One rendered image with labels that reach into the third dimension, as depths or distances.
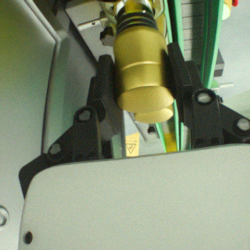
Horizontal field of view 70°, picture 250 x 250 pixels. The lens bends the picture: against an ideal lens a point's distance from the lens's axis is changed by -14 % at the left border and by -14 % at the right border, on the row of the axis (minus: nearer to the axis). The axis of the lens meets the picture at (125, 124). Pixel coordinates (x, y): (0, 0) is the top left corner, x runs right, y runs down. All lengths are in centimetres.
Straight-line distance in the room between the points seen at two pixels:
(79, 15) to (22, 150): 32
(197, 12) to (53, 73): 33
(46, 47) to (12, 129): 13
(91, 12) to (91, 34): 7
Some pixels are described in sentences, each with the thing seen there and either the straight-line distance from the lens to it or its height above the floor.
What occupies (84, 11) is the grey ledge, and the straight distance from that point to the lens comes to 44.
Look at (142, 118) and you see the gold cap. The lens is 18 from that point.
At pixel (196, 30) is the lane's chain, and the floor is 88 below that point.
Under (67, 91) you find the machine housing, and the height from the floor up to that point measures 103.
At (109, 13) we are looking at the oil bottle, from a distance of 18.
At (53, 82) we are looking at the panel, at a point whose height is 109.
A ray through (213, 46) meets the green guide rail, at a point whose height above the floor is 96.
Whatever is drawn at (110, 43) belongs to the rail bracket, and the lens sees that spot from 32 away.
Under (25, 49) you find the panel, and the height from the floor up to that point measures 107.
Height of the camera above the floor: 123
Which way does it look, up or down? 22 degrees down
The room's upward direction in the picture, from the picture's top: 177 degrees clockwise
